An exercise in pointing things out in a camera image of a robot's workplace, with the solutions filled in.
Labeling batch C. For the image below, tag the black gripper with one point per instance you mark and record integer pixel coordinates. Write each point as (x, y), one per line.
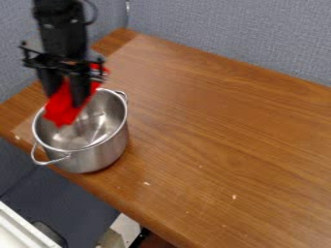
(63, 55)

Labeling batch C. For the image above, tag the metal pot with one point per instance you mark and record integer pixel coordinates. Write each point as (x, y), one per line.
(90, 144)

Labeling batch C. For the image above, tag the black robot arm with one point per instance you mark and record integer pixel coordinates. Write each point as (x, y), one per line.
(65, 6)

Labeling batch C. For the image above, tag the white equipment box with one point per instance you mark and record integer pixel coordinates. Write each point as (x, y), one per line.
(19, 234)

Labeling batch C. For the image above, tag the white table bracket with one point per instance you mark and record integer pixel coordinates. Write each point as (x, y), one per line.
(125, 234)

